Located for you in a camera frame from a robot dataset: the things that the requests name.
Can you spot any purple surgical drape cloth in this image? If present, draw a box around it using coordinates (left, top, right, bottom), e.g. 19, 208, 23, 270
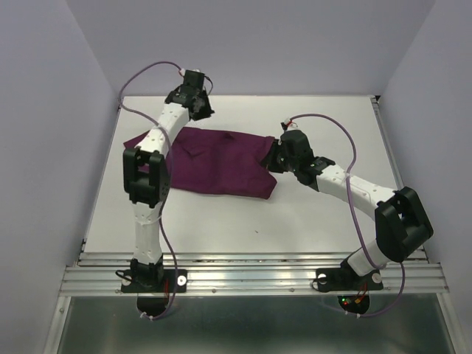
122, 128, 278, 201

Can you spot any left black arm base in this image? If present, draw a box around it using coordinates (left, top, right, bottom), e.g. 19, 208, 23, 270
115, 259, 187, 294

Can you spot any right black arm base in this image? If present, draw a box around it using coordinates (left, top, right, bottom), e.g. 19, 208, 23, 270
310, 260, 384, 293

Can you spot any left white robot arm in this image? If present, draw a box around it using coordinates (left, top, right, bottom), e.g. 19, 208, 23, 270
120, 69, 214, 291

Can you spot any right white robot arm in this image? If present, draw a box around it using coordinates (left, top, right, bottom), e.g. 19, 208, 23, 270
265, 130, 434, 288

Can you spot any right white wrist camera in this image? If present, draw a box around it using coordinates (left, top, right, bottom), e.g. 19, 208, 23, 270
281, 119, 299, 131

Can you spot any aluminium frame rail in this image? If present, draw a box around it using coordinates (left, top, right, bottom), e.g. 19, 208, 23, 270
60, 251, 449, 296

